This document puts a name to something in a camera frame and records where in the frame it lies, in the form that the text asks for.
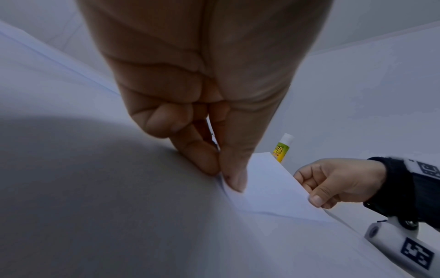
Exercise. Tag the person's right hand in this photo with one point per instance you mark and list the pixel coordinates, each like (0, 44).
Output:
(344, 182)

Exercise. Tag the person's left hand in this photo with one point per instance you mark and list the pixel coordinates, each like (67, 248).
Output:
(213, 54)

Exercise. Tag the yellow glue stick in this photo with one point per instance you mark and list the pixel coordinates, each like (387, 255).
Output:
(282, 147)

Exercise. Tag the black right wristband with markers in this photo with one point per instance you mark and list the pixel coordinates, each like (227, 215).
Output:
(405, 190)

